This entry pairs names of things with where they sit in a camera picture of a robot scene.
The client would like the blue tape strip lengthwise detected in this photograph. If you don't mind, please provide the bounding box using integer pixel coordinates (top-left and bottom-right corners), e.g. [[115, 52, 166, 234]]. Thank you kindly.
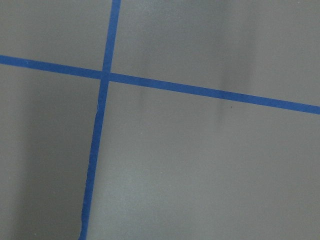
[[78, 0, 121, 240]]

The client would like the blue tape strip crosswise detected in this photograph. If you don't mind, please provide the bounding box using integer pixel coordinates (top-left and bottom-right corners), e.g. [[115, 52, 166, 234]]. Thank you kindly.
[[0, 55, 320, 115]]

